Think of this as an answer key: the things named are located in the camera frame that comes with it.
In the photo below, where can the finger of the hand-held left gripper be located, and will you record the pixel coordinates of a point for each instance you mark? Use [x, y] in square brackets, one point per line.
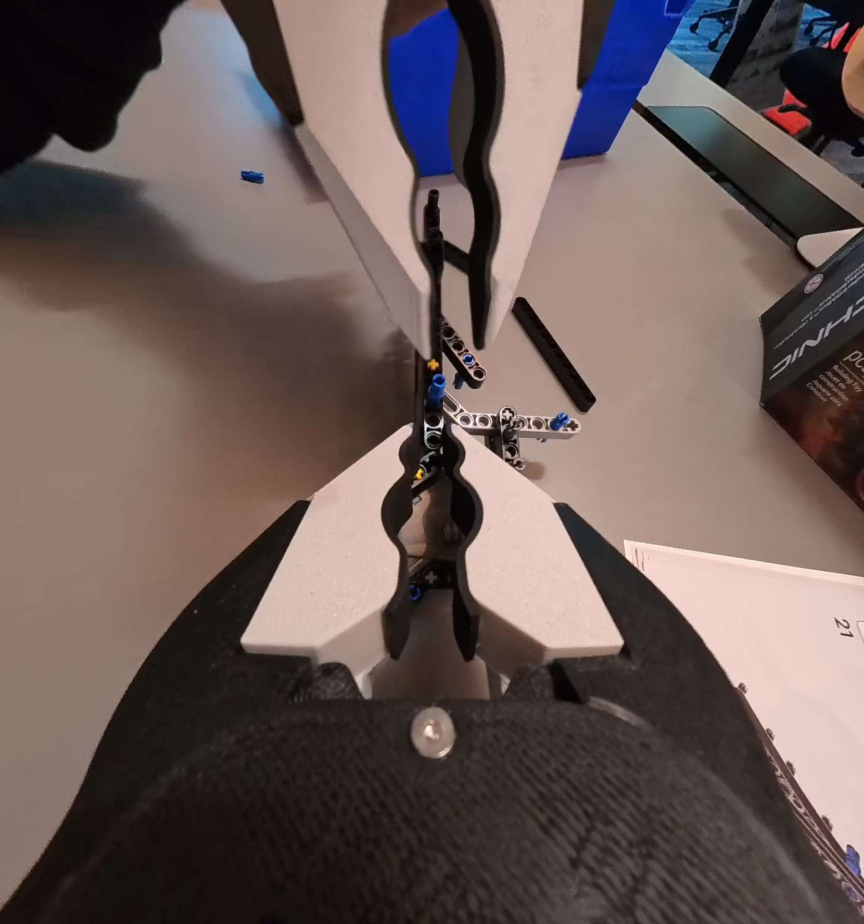
[540, 108]
[338, 86]

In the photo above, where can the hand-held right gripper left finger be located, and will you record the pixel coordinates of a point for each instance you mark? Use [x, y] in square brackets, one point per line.
[324, 577]

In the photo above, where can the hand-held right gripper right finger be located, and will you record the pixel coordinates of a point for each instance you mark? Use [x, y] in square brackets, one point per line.
[540, 577]

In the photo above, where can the grey black toy brick model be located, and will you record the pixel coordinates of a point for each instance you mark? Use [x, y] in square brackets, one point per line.
[475, 419]

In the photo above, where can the grey desk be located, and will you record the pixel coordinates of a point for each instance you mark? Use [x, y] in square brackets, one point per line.
[150, 469]

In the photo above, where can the person's left hand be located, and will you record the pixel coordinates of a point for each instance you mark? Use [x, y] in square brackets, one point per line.
[417, 14]

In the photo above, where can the blue plastic bin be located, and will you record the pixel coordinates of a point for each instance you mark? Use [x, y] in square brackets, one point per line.
[612, 94]

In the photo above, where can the dark grey flat panel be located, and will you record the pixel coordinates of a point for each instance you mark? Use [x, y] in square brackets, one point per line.
[728, 137]

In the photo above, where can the long black toy beam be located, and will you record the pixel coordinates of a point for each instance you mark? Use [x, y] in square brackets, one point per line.
[553, 354]

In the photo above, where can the white instruction booklet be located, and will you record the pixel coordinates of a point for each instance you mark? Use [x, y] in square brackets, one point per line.
[764, 635]

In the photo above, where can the black red office chair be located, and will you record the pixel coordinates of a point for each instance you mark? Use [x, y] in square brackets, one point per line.
[822, 86]

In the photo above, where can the black toy set box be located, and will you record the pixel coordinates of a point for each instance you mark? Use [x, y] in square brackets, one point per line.
[836, 375]

